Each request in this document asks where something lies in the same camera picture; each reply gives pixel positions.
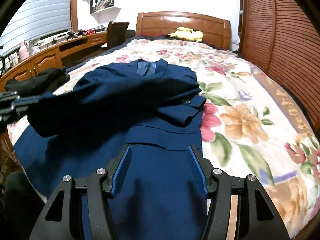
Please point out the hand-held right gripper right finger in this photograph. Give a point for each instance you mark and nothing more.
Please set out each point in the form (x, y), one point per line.
(198, 172)

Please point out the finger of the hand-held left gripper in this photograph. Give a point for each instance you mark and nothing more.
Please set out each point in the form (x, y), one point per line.
(25, 101)
(12, 112)

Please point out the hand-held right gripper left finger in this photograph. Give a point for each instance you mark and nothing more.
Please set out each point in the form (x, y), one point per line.
(122, 170)

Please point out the navy blue suit jacket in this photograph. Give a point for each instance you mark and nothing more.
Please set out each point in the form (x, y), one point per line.
(155, 135)

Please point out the black cloth garment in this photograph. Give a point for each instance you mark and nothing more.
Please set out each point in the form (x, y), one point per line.
(42, 80)

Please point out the long wooden desk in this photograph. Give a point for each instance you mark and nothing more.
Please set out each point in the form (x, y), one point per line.
(45, 60)

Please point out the pink bottle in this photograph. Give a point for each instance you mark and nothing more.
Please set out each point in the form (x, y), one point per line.
(23, 51)

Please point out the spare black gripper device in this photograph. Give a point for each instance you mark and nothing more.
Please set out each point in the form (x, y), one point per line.
(76, 34)

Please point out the grey window blind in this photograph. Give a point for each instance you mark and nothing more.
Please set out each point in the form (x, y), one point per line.
(37, 17)

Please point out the red basket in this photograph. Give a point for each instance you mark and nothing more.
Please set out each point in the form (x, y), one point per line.
(90, 31)

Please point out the floral blanket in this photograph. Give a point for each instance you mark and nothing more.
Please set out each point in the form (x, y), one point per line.
(237, 85)

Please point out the grey box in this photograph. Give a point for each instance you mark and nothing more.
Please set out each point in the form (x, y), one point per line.
(101, 28)

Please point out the dark wooden chair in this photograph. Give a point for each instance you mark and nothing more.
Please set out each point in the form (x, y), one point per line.
(116, 33)

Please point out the black binder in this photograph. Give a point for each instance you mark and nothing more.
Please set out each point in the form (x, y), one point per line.
(92, 5)

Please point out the row of books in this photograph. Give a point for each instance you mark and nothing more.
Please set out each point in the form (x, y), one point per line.
(105, 3)

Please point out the yellow plush toy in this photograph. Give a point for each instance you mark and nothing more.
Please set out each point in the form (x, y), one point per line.
(185, 33)

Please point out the wooden bed headboard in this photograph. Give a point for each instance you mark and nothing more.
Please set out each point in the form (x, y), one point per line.
(155, 23)

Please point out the wooden louvred wardrobe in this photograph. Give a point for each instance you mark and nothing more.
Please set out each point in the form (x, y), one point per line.
(287, 42)

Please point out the wooden window frame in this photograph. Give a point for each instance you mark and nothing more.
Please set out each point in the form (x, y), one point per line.
(74, 10)

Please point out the wall socket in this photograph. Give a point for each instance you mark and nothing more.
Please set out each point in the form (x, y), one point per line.
(235, 42)

